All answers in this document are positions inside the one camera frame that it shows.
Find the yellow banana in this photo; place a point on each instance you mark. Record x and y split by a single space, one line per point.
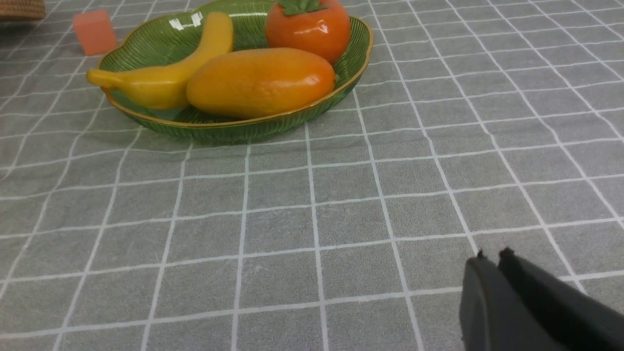
164 87

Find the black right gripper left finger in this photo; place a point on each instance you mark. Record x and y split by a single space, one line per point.
493 317

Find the grey checked tablecloth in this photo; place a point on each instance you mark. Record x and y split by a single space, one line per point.
478 124

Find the orange persimmon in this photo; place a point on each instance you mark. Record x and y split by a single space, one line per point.
321 27

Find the orange foam cube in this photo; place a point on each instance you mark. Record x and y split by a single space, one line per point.
95 32

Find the green leaf glass plate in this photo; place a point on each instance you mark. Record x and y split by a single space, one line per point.
172 37

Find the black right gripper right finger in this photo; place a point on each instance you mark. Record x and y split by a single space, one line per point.
570 317

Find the orange yellow mango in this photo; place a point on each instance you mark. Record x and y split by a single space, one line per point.
260 82

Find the woven rattan basket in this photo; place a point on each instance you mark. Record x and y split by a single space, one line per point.
22 10

